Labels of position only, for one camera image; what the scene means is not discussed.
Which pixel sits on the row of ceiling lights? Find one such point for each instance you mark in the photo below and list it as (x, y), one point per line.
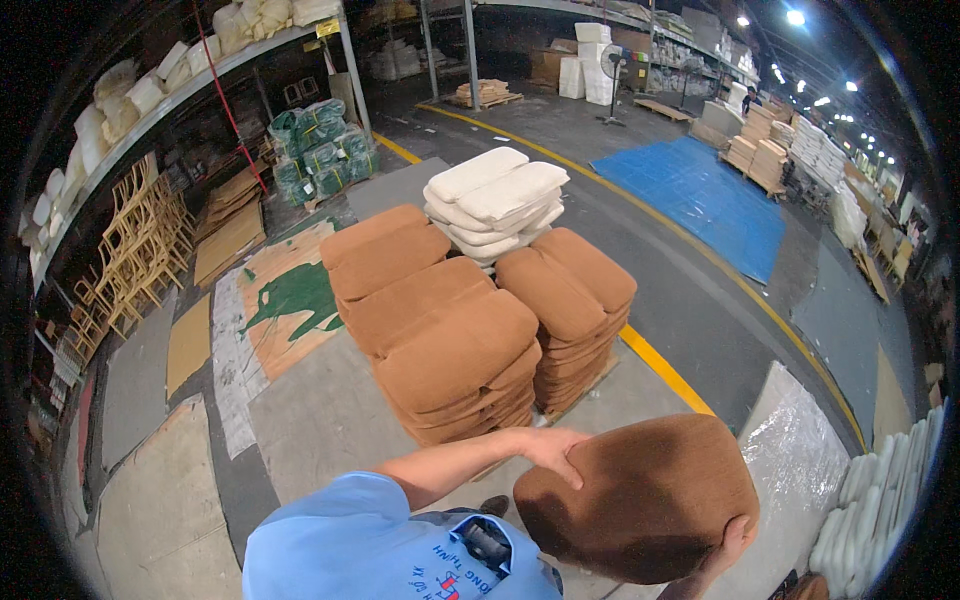
(832, 90)

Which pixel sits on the brown cardboard boxes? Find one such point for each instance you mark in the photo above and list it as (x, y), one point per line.
(551, 64)

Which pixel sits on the heap of wooden chair frames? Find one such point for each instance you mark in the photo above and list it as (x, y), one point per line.
(139, 247)

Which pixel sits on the black clip device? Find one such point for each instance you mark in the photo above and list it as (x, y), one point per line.
(484, 541)

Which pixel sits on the person's right hand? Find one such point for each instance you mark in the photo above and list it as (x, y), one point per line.
(739, 540)

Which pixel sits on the person's body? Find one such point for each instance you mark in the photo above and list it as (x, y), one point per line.
(352, 540)

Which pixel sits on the stacks of white padding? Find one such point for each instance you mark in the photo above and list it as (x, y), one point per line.
(821, 154)

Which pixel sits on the stack of brown cushions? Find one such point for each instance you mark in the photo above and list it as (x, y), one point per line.
(457, 360)
(570, 300)
(379, 244)
(409, 296)

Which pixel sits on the blue tarp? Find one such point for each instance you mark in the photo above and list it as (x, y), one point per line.
(697, 199)

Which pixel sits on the metal rack with white cushions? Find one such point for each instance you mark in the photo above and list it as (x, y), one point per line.
(142, 97)

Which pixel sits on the green painted cardboard sheet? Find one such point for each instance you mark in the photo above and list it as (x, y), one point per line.
(292, 296)

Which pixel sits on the row of white foam cushions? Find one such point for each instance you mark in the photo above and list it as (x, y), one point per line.
(877, 502)

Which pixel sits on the pile of brown cardboard sheets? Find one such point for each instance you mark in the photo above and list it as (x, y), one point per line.
(229, 225)

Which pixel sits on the stack of white foam blocks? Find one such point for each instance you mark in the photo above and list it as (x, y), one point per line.
(589, 64)

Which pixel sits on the clear plastic sheet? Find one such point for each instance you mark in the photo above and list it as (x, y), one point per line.
(795, 465)

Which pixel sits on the red pole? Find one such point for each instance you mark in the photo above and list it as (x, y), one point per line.
(229, 97)

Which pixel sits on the flat wooden pallet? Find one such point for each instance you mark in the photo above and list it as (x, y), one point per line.
(664, 109)

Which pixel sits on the single brown seat cushion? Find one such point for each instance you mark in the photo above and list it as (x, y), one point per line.
(645, 495)

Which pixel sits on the stack of white cushions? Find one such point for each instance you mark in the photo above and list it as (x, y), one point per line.
(495, 195)

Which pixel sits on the long rack with goods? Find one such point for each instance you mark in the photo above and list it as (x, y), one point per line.
(675, 45)

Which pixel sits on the person's left hand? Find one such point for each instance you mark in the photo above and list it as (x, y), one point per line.
(551, 446)

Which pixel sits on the standing fan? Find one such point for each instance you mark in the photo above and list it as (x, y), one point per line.
(613, 71)

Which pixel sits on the pile of green wrapped bundles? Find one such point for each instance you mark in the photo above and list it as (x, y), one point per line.
(319, 150)

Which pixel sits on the tan board sheet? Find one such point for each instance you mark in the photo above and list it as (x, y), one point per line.
(189, 343)

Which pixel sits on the stacks of wooden panels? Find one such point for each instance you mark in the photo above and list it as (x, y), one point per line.
(757, 150)

